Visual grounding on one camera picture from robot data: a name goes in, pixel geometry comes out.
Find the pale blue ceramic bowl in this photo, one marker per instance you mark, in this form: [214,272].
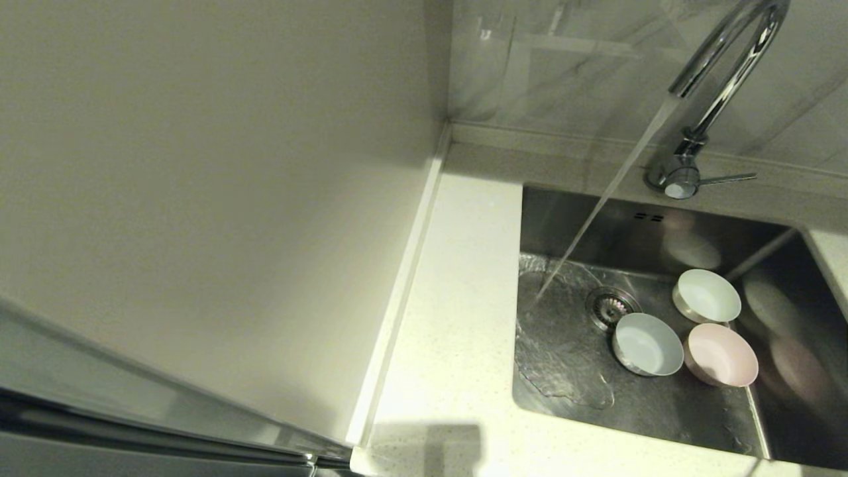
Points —
[648,344]

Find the white ceramic bowl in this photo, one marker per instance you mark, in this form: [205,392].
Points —
[707,297]

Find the pink ceramic bowl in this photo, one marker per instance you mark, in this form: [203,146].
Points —
[721,354]

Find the stainless steel kitchen sink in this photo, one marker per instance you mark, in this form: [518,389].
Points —
[662,411]

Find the round metal drain strainer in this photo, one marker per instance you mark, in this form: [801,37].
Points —
[606,306]

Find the running water stream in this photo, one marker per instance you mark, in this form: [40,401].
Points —
[619,177]

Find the chrome gooseneck faucet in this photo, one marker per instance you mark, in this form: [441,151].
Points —
[681,173]

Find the glossy grey appliance panel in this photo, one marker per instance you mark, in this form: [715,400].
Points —
[132,397]

